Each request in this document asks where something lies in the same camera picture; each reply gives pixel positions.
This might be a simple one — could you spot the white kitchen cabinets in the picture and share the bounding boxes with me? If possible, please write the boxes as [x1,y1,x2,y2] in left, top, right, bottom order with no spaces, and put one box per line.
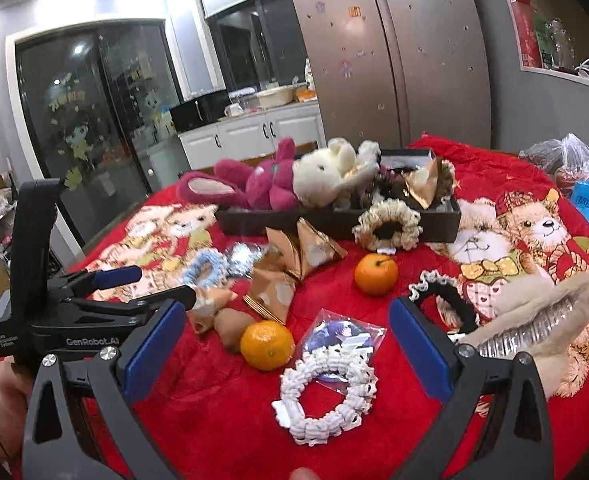
[177,102,327,173]

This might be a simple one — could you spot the red gift box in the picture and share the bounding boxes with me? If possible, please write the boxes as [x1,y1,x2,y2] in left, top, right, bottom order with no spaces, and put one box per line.
[509,0,542,68]

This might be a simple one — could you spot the glass sliding door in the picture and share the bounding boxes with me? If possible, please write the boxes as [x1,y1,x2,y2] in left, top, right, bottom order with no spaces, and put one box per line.
[7,20,185,261]

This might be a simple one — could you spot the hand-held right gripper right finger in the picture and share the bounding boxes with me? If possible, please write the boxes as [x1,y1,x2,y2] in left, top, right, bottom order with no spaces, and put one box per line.
[388,296,555,480]

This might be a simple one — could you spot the white plush rabbit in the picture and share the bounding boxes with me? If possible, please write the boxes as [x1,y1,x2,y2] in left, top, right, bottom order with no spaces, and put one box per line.
[293,137,370,208]

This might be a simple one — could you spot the white wall shelf unit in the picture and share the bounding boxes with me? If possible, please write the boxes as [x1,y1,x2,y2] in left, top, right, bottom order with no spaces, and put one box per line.
[494,0,589,96]

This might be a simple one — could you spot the small brown plush pendant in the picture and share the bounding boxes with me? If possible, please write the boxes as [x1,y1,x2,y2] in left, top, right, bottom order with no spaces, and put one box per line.
[214,307,256,354]

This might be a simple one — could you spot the black white-edged scrunchie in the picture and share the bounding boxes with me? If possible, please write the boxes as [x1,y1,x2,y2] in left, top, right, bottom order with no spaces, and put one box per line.
[408,270,480,333]

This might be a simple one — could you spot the person's left hand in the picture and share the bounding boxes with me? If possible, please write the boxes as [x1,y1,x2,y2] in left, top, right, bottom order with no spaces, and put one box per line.
[0,358,38,413]

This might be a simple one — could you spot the orange tangerine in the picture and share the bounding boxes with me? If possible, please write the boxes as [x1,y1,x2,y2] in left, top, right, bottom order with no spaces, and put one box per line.
[240,320,295,372]
[354,254,399,296]

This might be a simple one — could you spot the dark shallow box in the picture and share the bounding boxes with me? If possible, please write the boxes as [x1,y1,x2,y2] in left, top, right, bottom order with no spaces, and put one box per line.
[215,147,462,250]

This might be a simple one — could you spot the picture card in clear sleeve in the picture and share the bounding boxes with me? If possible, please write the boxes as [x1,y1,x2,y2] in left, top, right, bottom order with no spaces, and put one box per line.
[299,308,387,361]

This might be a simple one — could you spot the beige plastic basin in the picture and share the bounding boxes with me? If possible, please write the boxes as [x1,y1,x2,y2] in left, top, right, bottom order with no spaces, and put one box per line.
[255,85,295,108]

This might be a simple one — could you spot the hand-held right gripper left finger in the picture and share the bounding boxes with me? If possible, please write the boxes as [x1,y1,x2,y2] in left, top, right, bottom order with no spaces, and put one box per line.
[22,300,188,480]

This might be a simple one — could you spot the magenta plush rabbit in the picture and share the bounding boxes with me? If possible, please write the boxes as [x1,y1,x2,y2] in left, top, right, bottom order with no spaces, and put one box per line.
[177,137,305,211]

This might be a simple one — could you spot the dark brown scrunchie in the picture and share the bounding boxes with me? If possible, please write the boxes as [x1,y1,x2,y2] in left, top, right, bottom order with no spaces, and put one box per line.
[433,157,457,203]

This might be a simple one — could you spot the blue knitted scrunchie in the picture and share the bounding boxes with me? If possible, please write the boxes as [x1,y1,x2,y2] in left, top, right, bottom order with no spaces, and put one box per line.
[182,249,230,288]

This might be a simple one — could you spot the white knitted scrunchie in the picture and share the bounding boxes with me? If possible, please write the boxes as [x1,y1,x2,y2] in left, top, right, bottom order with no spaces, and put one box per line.
[272,347,377,447]

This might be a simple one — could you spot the beige fur hair claw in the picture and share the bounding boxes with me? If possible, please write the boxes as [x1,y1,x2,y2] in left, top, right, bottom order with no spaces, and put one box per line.
[467,274,589,401]

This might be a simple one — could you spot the clear glass vessel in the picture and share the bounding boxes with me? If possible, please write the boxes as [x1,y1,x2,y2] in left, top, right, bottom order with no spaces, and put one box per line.
[549,17,577,71]

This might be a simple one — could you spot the green package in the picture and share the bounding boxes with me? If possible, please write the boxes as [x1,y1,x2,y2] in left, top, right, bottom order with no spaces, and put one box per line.
[534,17,555,68]

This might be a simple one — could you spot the dark kitchen window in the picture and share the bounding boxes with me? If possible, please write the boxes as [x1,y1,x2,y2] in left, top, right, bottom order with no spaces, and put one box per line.
[194,0,307,98]

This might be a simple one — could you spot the silver shiny scrunchie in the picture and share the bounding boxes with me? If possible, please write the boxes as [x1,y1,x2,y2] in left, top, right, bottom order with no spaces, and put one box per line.
[226,241,266,277]

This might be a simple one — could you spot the beige ruffled scrunchie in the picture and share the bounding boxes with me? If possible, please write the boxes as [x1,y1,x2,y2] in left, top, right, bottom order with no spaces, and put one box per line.
[353,199,422,252]

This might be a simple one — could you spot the red bear printed blanket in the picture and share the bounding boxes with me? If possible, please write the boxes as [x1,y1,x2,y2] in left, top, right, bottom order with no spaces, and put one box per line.
[0,132,589,480]

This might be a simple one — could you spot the silver double-door refrigerator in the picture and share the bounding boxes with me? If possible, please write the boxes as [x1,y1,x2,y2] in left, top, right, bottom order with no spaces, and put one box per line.
[282,0,492,153]

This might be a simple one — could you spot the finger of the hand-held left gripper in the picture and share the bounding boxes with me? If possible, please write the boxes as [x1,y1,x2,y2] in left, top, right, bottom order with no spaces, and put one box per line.
[72,284,198,322]
[67,266,144,295]

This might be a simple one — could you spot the black microwave oven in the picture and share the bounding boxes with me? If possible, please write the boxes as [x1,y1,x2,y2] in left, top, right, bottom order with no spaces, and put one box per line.
[169,91,229,132]

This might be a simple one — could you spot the clear plastic bag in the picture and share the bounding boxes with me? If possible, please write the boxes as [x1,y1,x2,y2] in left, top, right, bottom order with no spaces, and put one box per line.
[519,133,589,183]

